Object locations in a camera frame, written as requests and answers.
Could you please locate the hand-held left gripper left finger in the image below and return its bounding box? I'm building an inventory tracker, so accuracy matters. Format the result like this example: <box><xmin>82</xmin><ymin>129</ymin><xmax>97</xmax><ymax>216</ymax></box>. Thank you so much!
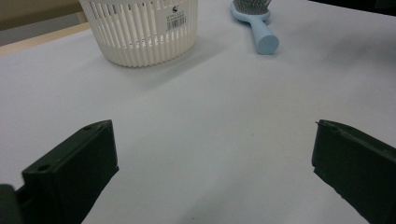
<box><xmin>21</xmin><ymin>119</ymin><xmax>120</xmax><ymax>224</ymax></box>

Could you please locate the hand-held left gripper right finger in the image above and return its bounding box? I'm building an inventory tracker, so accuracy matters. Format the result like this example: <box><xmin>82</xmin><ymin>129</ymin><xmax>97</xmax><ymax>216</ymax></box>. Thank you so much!
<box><xmin>311</xmin><ymin>119</ymin><xmax>396</xmax><ymax>224</ymax></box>

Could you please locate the white slotted plastic basket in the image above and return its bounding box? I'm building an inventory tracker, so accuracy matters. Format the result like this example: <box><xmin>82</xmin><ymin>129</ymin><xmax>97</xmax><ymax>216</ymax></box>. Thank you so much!
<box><xmin>78</xmin><ymin>0</ymin><xmax>199</xmax><ymax>68</ymax></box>

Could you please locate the light blue hairbrush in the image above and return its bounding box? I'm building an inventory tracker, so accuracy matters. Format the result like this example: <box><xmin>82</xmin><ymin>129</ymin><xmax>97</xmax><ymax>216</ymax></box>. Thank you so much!
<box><xmin>230</xmin><ymin>0</ymin><xmax>280</xmax><ymax>56</ymax></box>

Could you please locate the wooden table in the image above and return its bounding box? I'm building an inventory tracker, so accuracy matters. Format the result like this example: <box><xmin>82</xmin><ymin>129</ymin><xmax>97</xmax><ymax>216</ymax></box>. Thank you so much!
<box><xmin>0</xmin><ymin>21</ymin><xmax>92</xmax><ymax>57</ymax></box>

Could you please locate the white table cover sheet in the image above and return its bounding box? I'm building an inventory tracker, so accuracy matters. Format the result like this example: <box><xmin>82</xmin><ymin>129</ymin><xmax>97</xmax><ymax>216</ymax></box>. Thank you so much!
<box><xmin>0</xmin><ymin>0</ymin><xmax>396</xmax><ymax>224</ymax></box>

